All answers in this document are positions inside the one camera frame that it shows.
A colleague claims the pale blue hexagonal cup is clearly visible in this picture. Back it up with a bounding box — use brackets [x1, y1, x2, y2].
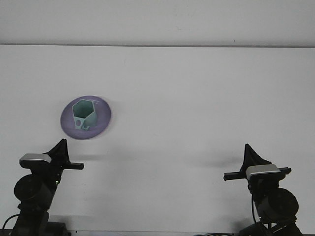
[71, 99, 98, 131]

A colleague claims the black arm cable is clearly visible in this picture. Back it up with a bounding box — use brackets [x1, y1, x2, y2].
[251, 194, 258, 223]
[1, 213, 20, 231]

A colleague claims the pale purple round plate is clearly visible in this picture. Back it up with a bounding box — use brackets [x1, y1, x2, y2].
[60, 95, 112, 141]

